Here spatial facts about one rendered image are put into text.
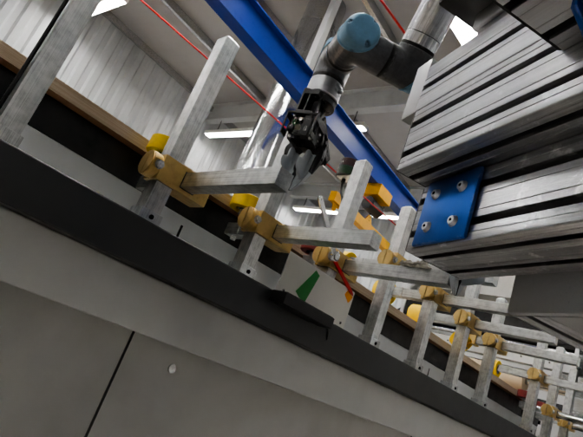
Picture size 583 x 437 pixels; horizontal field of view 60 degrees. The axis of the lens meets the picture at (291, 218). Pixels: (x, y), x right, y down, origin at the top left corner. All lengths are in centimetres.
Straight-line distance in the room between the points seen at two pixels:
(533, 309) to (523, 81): 23
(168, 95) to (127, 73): 89
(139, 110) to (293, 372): 845
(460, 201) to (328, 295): 71
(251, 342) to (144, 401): 29
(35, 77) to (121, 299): 39
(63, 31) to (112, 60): 843
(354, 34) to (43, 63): 55
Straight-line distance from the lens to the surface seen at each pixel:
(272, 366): 118
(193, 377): 131
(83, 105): 110
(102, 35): 930
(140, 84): 953
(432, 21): 110
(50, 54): 89
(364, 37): 104
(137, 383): 123
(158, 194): 94
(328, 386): 134
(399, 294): 177
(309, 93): 108
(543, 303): 57
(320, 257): 123
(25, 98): 87
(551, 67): 52
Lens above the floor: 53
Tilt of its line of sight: 17 degrees up
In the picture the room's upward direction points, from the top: 21 degrees clockwise
